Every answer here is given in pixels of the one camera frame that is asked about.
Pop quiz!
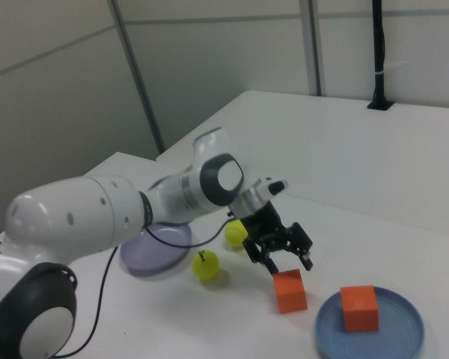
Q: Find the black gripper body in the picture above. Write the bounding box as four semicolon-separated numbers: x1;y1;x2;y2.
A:
240;201;291;246

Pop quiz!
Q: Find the black pole with clamp base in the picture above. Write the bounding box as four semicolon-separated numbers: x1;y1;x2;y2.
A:
366;0;393;111

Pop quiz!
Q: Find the purple plastic plate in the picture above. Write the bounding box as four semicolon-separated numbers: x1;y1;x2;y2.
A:
118;222;193;278

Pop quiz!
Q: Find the orange foam cube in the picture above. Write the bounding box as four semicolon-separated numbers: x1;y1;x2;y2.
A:
339;285;380;333
272;268;308;314

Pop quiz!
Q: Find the yellow tennis ball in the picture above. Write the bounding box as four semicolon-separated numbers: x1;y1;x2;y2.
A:
191;249;221;280
224;218;248;250

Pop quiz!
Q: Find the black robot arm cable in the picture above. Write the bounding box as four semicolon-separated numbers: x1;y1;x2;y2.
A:
58;212;233;356

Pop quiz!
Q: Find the blue plastic plate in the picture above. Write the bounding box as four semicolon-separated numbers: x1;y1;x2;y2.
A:
314;286;424;359

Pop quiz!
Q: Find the grey partition post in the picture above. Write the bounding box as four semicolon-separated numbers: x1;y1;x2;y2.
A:
301;0;327;97
110;0;165;154

